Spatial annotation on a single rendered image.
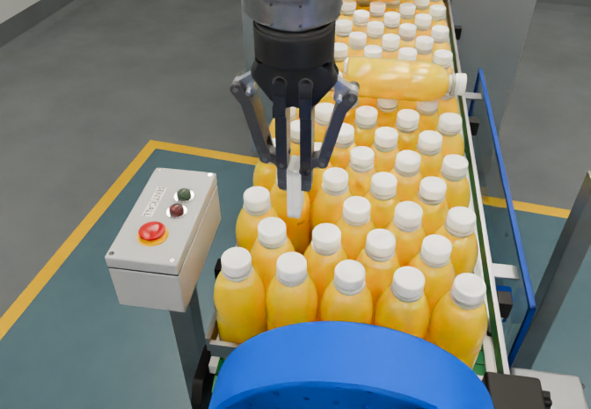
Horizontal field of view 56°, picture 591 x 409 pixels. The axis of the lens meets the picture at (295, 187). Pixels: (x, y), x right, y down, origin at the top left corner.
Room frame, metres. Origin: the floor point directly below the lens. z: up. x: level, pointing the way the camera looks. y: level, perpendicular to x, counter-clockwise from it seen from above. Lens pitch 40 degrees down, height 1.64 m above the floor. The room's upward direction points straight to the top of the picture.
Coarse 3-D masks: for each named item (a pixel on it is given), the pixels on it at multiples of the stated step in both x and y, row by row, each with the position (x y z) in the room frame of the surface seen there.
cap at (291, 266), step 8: (280, 256) 0.50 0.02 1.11; (288, 256) 0.50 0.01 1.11; (296, 256) 0.50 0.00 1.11; (280, 264) 0.48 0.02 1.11; (288, 264) 0.48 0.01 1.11; (296, 264) 0.48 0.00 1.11; (304, 264) 0.48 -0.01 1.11; (280, 272) 0.47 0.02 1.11; (288, 272) 0.47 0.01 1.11; (296, 272) 0.47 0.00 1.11; (304, 272) 0.48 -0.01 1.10; (288, 280) 0.47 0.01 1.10; (296, 280) 0.47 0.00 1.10
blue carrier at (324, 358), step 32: (256, 352) 0.29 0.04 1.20; (288, 352) 0.28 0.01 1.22; (320, 352) 0.27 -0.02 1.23; (352, 352) 0.27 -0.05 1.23; (384, 352) 0.27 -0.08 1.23; (416, 352) 0.28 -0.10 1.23; (448, 352) 0.29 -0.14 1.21; (224, 384) 0.28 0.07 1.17; (256, 384) 0.26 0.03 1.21; (288, 384) 0.25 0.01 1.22; (320, 384) 0.25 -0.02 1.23; (352, 384) 0.24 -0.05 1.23; (384, 384) 0.24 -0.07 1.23; (416, 384) 0.25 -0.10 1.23; (448, 384) 0.25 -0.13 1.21; (480, 384) 0.27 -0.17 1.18
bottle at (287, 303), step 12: (276, 276) 0.48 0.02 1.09; (276, 288) 0.47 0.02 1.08; (288, 288) 0.47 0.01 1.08; (300, 288) 0.47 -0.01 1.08; (312, 288) 0.48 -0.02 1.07; (276, 300) 0.46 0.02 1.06; (288, 300) 0.46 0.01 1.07; (300, 300) 0.46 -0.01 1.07; (312, 300) 0.47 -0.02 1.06; (276, 312) 0.46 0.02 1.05; (288, 312) 0.45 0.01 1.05; (300, 312) 0.45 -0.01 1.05; (312, 312) 0.46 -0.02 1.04; (276, 324) 0.46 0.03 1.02; (288, 324) 0.45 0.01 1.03
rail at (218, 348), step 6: (210, 342) 0.46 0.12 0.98; (216, 342) 0.46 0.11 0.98; (222, 342) 0.46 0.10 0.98; (228, 342) 0.46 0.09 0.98; (210, 348) 0.45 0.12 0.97; (216, 348) 0.45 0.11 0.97; (222, 348) 0.45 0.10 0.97; (228, 348) 0.45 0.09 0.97; (234, 348) 0.45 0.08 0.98; (216, 354) 0.45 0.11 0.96; (222, 354) 0.45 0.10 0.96; (228, 354) 0.45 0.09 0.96; (480, 378) 0.40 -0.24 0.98
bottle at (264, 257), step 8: (256, 240) 0.56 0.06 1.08; (288, 240) 0.56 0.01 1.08; (256, 248) 0.54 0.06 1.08; (264, 248) 0.54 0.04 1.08; (272, 248) 0.53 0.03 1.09; (280, 248) 0.54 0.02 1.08; (288, 248) 0.54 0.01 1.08; (256, 256) 0.54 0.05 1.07; (264, 256) 0.53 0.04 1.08; (272, 256) 0.53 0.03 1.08; (256, 264) 0.53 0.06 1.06; (264, 264) 0.52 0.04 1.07; (272, 264) 0.52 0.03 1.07; (264, 272) 0.52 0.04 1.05; (272, 272) 0.52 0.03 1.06; (264, 280) 0.52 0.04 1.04
